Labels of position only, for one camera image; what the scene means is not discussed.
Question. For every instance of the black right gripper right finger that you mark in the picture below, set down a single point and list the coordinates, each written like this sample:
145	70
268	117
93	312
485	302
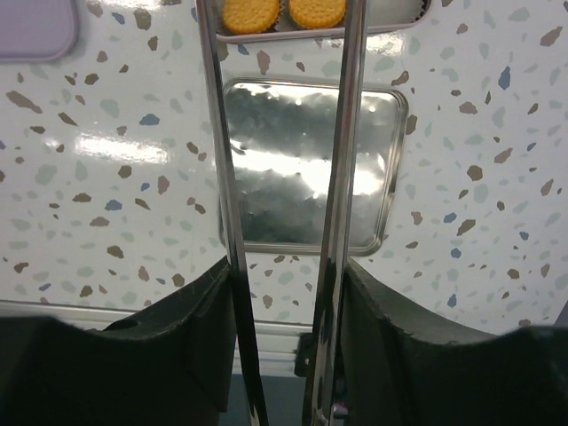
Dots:
406	365

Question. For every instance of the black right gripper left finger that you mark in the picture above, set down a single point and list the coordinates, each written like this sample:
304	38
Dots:
53	373

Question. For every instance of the silver tin lid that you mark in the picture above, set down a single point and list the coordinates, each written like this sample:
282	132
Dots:
282	135

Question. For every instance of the round dotted biscuit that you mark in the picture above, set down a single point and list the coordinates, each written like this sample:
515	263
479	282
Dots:
315	14
244	17

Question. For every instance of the lilac plastic tray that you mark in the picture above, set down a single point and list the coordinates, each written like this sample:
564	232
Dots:
37	31

